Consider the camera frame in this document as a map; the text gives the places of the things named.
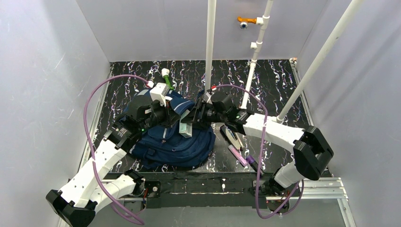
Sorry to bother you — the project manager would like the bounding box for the green white pipe fitting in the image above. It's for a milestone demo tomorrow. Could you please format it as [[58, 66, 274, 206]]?
[[161, 68, 174, 90]]

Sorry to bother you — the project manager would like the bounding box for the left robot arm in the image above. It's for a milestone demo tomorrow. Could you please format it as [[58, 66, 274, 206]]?
[[46, 95, 180, 227]]

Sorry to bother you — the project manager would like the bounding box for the pink highlighter pen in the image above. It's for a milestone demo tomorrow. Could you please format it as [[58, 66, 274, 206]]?
[[228, 145, 248, 167]]

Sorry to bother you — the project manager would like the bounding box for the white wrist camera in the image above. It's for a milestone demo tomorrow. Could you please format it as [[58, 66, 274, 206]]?
[[149, 83, 170, 107], [202, 85, 217, 104]]

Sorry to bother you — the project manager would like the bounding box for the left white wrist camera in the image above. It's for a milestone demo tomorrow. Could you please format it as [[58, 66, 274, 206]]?
[[149, 83, 170, 107]]

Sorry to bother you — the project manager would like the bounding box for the black marker pen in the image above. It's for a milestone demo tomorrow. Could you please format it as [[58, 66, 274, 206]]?
[[246, 155, 264, 176]]

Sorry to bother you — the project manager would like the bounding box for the white PVC pipe frame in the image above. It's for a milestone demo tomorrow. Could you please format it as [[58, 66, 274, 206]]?
[[203, 0, 366, 123]]

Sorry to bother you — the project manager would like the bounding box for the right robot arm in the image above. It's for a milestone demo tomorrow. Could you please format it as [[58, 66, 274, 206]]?
[[183, 92, 334, 191]]

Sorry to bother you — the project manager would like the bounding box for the navy blue student backpack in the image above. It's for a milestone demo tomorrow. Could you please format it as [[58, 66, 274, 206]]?
[[120, 89, 217, 170]]

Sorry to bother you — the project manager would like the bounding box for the orange tap on pipe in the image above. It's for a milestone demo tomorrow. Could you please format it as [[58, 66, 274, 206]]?
[[237, 17, 257, 29]]

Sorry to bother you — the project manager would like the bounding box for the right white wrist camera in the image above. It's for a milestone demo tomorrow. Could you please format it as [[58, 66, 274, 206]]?
[[202, 85, 217, 104]]

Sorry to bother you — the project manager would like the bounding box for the grey black stapler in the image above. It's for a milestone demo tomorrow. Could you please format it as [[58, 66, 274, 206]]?
[[219, 125, 244, 151]]

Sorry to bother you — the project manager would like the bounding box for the transparent pencil case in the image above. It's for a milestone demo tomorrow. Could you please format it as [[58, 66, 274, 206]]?
[[179, 110, 192, 138]]

